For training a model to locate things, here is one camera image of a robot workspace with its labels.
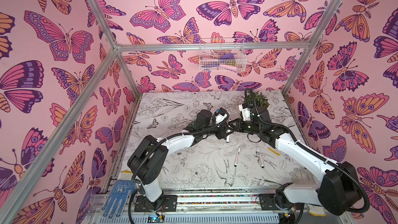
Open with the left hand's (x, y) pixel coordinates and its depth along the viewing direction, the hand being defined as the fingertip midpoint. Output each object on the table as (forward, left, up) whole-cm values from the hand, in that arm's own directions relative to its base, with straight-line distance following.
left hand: (233, 128), depth 80 cm
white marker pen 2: (-9, -16, -17) cm, 25 cm away
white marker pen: (-5, +3, -3) cm, 6 cm away
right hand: (+3, +2, +2) cm, 4 cm away
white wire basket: (+43, +4, +16) cm, 46 cm away
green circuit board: (-37, +39, -19) cm, 57 cm away
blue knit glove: (-26, +57, -18) cm, 66 cm away
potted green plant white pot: (+17, -17, 0) cm, 24 cm away
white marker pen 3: (-9, -3, -17) cm, 19 cm away
